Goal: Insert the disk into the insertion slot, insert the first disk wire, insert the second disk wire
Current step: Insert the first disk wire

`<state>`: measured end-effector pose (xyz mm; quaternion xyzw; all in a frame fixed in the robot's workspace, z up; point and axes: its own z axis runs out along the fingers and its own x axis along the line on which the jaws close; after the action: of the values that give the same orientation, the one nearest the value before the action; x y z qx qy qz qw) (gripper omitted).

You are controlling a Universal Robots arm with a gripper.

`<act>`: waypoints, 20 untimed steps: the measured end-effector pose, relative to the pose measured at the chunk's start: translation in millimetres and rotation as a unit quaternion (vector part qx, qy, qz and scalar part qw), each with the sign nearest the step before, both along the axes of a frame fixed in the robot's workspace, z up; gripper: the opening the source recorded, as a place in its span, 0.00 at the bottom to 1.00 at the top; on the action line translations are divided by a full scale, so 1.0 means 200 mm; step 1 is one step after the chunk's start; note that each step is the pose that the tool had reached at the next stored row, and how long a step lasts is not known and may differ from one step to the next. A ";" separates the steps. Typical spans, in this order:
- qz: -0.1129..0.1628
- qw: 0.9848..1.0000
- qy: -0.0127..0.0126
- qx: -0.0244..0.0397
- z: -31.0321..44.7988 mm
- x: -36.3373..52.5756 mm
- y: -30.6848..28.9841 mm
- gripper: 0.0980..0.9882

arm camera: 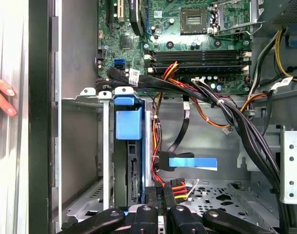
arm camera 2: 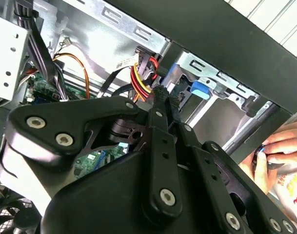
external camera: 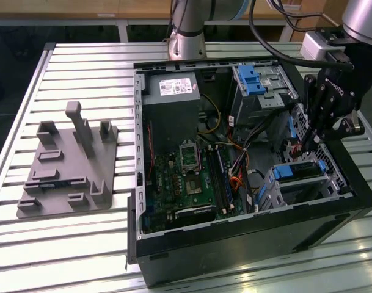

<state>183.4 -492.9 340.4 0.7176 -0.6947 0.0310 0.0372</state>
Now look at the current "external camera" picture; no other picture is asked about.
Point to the metal disk bay cage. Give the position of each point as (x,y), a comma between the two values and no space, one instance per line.
(272,195)

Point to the hard disk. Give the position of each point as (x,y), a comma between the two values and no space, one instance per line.
(301,171)

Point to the green motherboard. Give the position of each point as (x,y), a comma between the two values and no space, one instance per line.
(170,189)

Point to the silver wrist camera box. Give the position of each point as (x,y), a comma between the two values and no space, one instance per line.
(314,45)

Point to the grey parts rack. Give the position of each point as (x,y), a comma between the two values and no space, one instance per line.
(66,171)

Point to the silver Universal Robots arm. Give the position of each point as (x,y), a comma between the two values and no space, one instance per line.
(188,45)

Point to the blue drive cage latch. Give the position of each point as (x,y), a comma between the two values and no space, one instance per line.
(250,79)

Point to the light wooden desk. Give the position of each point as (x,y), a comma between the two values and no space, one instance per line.
(82,7)
(265,9)

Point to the black PC case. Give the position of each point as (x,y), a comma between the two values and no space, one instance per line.
(234,259)

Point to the black graphics card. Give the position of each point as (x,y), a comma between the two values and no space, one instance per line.
(195,213)

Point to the black RAM slot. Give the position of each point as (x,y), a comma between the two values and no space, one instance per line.
(227,180)
(214,180)
(223,180)
(218,180)

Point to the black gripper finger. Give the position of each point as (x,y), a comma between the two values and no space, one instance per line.
(315,107)
(347,129)

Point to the grey power supply unit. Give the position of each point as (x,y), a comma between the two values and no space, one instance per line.
(173,116)

